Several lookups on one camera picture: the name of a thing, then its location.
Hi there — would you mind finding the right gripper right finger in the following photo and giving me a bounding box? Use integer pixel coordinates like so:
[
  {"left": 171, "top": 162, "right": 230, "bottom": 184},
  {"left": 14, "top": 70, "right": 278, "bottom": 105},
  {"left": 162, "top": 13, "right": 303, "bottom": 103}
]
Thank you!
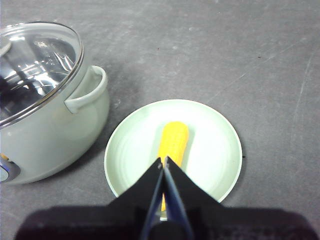
[{"left": 164, "top": 156, "right": 314, "bottom": 240}]

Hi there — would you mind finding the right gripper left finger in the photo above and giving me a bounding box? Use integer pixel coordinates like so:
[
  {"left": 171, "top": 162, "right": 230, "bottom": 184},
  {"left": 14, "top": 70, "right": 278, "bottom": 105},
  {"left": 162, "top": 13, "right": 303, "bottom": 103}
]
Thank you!
[{"left": 14, "top": 156, "right": 165, "bottom": 240}]

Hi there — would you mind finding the yellow corn cob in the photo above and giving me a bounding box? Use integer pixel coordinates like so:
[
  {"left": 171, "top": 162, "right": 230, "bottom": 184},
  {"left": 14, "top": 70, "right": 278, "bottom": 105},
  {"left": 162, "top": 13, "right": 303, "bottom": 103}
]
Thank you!
[{"left": 156, "top": 121, "right": 190, "bottom": 213}]

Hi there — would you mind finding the pale green round plate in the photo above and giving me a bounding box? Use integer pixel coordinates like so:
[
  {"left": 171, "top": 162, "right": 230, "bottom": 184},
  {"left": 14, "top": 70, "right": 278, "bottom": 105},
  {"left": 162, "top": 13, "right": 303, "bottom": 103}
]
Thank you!
[{"left": 103, "top": 98, "right": 244, "bottom": 222}]

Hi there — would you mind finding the glass lid with gold knob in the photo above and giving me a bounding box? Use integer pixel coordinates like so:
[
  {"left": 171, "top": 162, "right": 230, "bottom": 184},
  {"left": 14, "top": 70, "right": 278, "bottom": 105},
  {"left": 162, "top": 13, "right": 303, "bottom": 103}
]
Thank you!
[{"left": 0, "top": 21, "right": 85, "bottom": 128}]

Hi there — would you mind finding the pale green electric steamer pot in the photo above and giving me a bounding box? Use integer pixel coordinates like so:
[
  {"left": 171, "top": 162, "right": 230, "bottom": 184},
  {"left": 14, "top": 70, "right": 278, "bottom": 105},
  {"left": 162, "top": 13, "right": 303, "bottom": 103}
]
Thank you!
[{"left": 0, "top": 21, "right": 111, "bottom": 186}]

